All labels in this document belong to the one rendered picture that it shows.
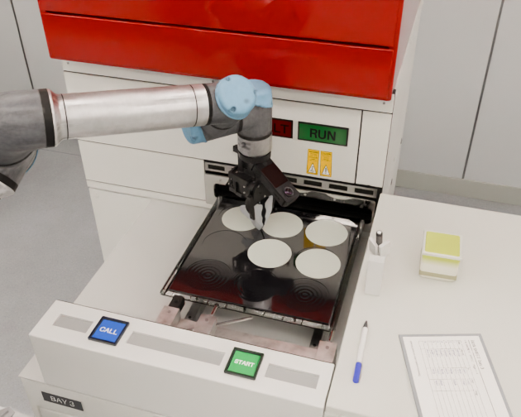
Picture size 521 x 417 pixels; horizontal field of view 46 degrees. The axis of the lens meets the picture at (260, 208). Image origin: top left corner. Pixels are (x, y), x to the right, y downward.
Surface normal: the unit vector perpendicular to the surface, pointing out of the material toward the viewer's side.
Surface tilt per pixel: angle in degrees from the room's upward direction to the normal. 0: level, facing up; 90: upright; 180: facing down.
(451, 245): 0
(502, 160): 90
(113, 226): 90
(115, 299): 0
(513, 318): 0
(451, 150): 90
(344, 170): 90
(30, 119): 61
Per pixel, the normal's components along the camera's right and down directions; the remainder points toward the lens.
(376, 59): -0.29, 0.58
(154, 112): 0.40, 0.33
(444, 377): 0.00, -0.80
